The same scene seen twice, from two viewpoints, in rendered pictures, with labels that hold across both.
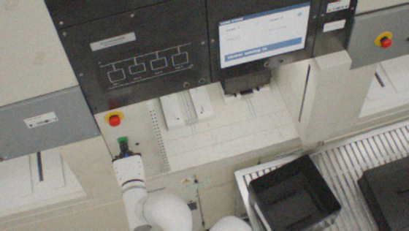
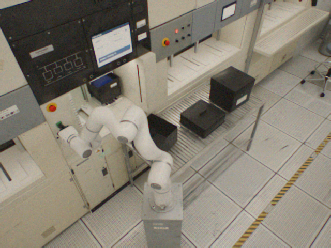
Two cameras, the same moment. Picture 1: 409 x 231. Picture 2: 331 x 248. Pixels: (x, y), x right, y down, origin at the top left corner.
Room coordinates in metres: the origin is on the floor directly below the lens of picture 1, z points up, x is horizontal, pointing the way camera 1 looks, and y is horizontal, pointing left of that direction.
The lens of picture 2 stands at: (-0.53, 0.36, 2.43)
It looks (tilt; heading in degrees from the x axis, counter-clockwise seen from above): 46 degrees down; 328
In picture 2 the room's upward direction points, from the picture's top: 2 degrees counter-clockwise
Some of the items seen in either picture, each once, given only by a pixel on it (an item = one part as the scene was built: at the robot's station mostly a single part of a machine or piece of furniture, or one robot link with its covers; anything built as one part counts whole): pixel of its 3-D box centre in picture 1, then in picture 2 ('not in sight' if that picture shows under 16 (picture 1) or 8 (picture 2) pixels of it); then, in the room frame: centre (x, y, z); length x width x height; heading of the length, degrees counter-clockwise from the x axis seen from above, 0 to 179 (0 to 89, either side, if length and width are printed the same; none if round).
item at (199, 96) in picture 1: (185, 103); (84, 115); (1.23, 0.07, 0.89); 0.22 x 0.21 x 0.04; 10
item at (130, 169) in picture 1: (130, 173); (69, 135); (0.76, 0.27, 1.20); 0.11 x 0.10 x 0.07; 10
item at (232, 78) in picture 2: not in sight; (230, 89); (0.79, -1.21, 0.89); 0.29 x 0.29 x 0.25; 6
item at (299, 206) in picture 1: (293, 203); (154, 136); (0.72, -0.32, 0.85); 0.28 x 0.28 x 0.17; 20
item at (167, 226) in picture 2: not in sight; (164, 223); (0.25, -0.10, 0.38); 0.28 x 0.28 x 0.76; 55
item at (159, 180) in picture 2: not in sight; (160, 179); (0.23, -0.07, 1.07); 0.19 x 0.12 x 0.24; 133
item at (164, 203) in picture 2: not in sight; (162, 192); (0.25, -0.10, 0.85); 0.19 x 0.19 x 0.18
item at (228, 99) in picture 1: (240, 78); (106, 98); (1.33, -0.19, 0.89); 0.22 x 0.21 x 0.04; 10
